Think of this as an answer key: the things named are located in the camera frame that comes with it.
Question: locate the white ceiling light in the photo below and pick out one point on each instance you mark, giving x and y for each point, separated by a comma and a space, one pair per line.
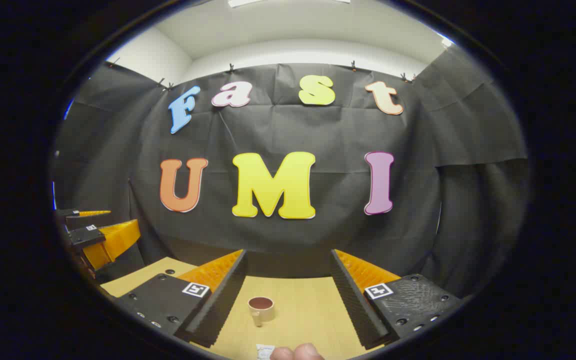
245, 2

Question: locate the beige cup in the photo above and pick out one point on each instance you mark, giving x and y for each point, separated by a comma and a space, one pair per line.
261, 311

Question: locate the black backdrop cloth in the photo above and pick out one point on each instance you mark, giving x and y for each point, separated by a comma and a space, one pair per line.
318, 135

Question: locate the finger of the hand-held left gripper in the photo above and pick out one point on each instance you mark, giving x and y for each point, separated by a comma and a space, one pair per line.
93, 213
115, 242

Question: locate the wooden desktop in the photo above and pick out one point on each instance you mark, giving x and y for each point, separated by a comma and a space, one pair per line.
308, 310

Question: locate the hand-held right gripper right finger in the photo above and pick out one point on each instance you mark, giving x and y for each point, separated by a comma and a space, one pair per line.
353, 295

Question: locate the white toothpaste tube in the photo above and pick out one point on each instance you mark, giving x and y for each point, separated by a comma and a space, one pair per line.
264, 351

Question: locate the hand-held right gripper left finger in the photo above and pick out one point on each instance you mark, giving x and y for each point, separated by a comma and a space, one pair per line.
223, 295

